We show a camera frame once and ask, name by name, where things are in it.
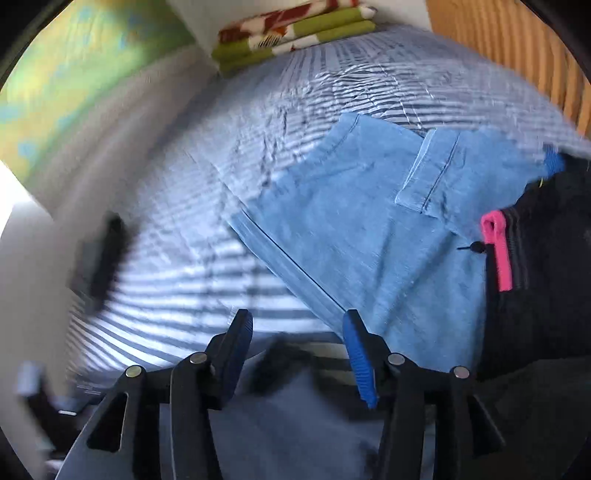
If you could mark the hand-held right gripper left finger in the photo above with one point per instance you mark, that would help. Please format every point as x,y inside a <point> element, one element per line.
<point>238,355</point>

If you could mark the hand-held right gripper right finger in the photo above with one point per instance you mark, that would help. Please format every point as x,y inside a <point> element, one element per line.
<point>360,360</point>

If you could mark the navy blue pants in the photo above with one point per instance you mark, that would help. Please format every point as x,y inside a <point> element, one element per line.
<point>300,434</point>

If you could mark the light blue denim garment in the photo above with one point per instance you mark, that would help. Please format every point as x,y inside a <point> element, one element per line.
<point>369,230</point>

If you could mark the blue white striped bedspread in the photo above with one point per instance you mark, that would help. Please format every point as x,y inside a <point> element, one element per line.
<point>184,207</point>

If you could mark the dark grey folded pants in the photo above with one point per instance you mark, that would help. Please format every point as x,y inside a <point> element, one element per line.
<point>101,263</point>

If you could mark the black jacket with pink trim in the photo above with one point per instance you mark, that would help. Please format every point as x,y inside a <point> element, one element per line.
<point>545,277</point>

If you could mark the red floral folded blanket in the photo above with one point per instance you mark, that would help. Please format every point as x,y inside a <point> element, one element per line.
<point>258,34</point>

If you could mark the green folded blanket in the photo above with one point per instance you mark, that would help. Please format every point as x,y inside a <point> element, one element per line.
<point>323,23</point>

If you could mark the landscape wall poster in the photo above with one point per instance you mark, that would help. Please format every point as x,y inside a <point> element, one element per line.
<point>69,78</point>

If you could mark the wooden slatted bed rail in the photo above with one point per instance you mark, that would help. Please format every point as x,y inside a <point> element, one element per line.
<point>508,46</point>

